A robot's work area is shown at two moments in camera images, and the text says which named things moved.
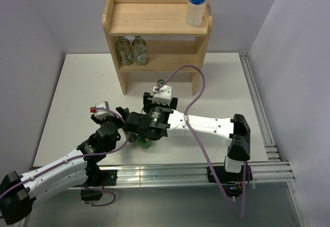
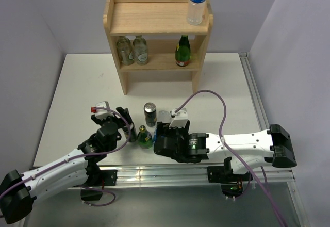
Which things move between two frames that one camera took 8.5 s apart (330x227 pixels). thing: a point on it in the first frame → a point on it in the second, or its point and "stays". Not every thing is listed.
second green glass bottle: (145, 143) stays
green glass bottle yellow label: (160, 82) → (183, 51)
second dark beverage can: (132, 136) stays
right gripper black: (148, 103) → (163, 128)
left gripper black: (120, 123) stays
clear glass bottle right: (139, 50) stays
